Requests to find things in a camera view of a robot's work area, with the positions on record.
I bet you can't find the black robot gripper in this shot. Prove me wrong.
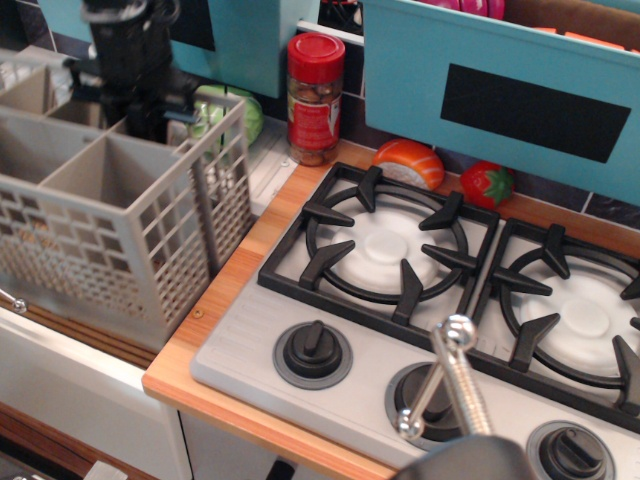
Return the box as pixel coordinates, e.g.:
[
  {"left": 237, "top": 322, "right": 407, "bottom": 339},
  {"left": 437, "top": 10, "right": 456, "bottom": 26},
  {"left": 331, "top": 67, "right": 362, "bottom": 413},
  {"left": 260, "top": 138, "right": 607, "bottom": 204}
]
[{"left": 64, "top": 29, "right": 198, "bottom": 144}]

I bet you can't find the grey plastic drying rack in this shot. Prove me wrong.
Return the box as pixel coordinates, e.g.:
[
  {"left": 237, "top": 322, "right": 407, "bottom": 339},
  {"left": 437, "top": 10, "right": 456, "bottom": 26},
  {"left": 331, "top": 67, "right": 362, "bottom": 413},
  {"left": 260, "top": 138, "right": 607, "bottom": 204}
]
[{"left": 1, "top": 50, "right": 252, "bottom": 352}]

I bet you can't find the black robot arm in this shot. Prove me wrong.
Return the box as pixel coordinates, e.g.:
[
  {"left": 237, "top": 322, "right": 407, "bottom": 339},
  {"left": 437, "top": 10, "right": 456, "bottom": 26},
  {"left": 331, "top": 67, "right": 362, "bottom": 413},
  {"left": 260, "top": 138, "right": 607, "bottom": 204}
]
[{"left": 64, "top": 1, "right": 198, "bottom": 143}]

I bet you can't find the green toy cabbage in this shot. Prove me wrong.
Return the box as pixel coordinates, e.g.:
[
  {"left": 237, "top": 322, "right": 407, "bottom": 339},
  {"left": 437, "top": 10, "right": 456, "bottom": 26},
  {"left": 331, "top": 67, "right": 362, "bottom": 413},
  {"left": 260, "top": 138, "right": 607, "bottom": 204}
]
[{"left": 186, "top": 85, "right": 264, "bottom": 145}]

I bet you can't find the red lid nut jar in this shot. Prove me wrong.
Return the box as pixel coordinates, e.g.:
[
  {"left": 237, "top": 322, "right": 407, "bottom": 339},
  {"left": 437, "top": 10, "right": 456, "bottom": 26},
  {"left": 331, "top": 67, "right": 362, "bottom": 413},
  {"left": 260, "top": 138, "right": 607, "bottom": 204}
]
[{"left": 287, "top": 32, "right": 345, "bottom": 166}]

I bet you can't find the small silver ball rod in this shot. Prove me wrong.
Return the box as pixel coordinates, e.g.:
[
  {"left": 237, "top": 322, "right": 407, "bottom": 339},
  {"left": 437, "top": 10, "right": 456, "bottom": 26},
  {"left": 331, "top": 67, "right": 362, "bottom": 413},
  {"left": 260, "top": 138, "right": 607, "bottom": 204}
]
[{"left": 0, "top": 289, "right": 28, "bottom": 314}]

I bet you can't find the toy salmon sushi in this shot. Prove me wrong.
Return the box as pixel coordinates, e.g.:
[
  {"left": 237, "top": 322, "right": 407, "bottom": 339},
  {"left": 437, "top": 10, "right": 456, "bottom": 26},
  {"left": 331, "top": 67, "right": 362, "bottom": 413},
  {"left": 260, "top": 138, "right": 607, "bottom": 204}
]
[{"left": 372, "top": 139, "right": 445, "bottom": 191}]

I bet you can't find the grey toy stove top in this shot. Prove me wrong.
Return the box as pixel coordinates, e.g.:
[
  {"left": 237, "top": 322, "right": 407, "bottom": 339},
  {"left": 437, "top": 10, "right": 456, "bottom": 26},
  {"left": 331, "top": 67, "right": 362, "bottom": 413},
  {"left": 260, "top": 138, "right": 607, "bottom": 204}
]
[{"left": 189, "top": 161, "right": 640, "bottom": 480}]

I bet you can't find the left black stove knob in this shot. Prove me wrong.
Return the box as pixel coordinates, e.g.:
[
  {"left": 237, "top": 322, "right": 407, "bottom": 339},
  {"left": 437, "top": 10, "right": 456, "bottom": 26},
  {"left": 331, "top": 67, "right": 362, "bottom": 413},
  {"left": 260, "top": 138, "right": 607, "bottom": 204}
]
[{"left": 272, "top": 320, "right": 353, "bottom": 391}]

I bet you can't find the black stove knob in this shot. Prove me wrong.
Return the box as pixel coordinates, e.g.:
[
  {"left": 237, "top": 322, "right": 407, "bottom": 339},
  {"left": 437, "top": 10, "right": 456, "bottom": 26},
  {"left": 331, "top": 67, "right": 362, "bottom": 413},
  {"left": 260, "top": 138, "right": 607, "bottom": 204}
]
[
  {"left": 272, "top": 320, "right": 353, "bottom": 391},
  {"left": 526, "top": 421, "right": 616, "bottom": 480},
  {"left": 384, "top": 362, "right": 466, "bottom": 444}
]

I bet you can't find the left black burner grate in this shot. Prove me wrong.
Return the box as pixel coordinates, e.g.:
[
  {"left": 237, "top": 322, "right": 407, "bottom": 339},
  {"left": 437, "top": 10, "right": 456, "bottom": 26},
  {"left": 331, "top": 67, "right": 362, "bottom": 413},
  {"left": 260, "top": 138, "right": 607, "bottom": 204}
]
[{"left": 258, "top": 163, "right": 499, "bottom": 348}]

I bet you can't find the black burner grate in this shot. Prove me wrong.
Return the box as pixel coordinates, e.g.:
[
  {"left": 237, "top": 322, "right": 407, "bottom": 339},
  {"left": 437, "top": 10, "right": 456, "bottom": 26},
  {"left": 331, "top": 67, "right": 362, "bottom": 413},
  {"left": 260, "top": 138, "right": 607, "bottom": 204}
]
[
  {"left": 258, "top": 163, "right": 499, "bottom": 348},
  {"left": 472, "top": 219, "right": 639, "bottom": 432}
]

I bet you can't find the red toy strawberry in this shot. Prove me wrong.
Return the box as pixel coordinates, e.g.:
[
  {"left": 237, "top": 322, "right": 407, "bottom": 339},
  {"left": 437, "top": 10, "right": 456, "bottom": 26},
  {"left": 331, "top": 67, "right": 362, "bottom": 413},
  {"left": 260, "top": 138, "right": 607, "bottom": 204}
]
[{"left": 460, "top": 161, "right": 515, "bottom": 210}]

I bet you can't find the teal bin with black label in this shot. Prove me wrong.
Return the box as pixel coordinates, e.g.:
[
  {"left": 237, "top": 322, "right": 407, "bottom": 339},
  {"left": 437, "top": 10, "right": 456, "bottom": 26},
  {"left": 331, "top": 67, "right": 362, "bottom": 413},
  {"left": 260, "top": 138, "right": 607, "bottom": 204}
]
[{"left": 364, "top": 1, "right": 639, "bottom": 204}]

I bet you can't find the middle black stove knob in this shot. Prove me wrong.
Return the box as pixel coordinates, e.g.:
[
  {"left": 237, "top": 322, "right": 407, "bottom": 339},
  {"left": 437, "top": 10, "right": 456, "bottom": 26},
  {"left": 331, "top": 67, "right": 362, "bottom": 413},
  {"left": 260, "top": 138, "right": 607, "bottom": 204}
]
[{"left": 384, "top": 362, "right": 466, "bottom": 444}]

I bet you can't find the right black burner grate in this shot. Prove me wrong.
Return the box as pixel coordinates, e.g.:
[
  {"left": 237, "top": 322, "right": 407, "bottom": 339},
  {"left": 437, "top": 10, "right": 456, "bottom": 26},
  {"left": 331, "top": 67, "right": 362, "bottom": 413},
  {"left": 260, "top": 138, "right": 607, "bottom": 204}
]
[{"left": 472, "top": 219, "right": 639, "bottom": 432}]

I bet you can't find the right black stove knob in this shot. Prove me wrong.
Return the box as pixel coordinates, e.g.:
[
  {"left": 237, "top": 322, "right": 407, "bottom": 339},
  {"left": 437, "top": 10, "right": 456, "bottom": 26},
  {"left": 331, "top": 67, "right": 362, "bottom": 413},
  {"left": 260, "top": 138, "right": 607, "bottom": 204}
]
[{"left": 526, "top": 421, "right": 616, "bottom": 480}]

